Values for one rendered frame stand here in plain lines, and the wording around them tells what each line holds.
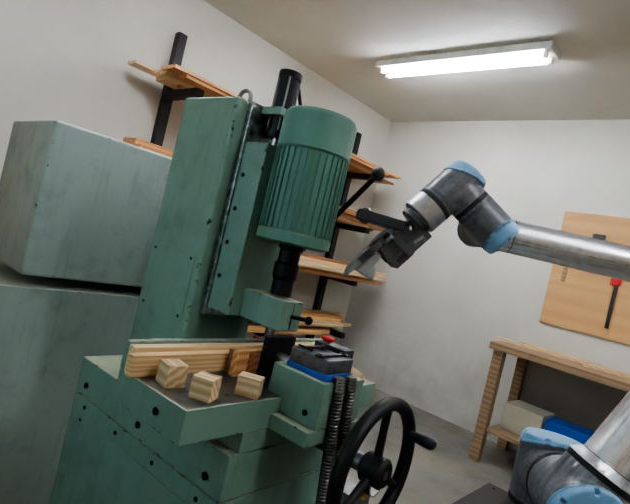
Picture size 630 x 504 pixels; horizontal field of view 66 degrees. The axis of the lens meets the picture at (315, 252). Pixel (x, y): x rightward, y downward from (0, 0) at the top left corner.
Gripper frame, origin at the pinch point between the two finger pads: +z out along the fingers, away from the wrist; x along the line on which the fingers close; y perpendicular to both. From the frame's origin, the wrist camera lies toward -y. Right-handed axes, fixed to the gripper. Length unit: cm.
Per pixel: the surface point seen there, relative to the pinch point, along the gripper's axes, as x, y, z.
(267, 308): 0.6, -5.3, 19.5
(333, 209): -0.2, -12.3, -7.0
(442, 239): 339, 70, -98
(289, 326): 0.2, 1.2, 18.4
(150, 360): -21.9, -13.3, 38.7
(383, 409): -22.6, 21.8, 12.6
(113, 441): -1, -6, 65
